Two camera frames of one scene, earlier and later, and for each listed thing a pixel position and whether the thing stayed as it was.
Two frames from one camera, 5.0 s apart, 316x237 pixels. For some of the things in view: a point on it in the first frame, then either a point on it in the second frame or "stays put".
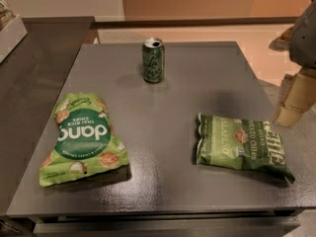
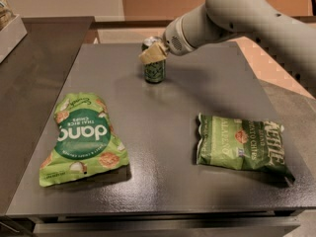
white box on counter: x=11 y=36 stays put
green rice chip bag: x=86 y=140 stays put
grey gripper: x=305 y=39 → x=172 y=39
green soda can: x=153 y=60 stays put
